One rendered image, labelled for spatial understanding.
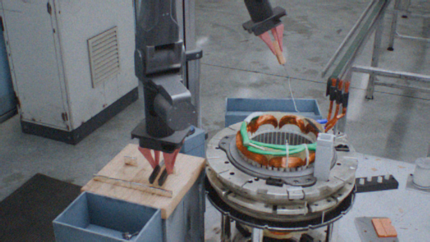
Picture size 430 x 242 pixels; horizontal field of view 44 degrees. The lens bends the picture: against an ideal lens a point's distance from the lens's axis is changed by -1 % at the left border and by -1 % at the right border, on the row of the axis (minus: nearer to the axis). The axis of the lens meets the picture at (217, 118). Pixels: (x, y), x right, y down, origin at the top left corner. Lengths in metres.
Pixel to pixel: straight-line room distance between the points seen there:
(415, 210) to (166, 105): 0.89
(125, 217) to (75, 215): 0.10
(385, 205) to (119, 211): 0.80
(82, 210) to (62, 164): 2.21
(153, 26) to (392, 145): 2.79
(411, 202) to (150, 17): 1.00
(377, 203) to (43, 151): 2.37
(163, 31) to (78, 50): 2.45
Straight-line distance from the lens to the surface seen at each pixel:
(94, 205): 1.10
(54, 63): 3.28
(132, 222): 1.07
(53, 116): 3.47
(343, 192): 1.09
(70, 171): 3.21
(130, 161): 1.15
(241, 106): 1.46
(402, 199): 1.62
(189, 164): 1.14
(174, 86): 0.91
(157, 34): 0.90
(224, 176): 1.05
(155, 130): 0.99
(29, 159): 3.41
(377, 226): 1.45
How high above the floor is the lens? 1.67
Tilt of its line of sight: 27 degrees down
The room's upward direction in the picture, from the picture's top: straight up
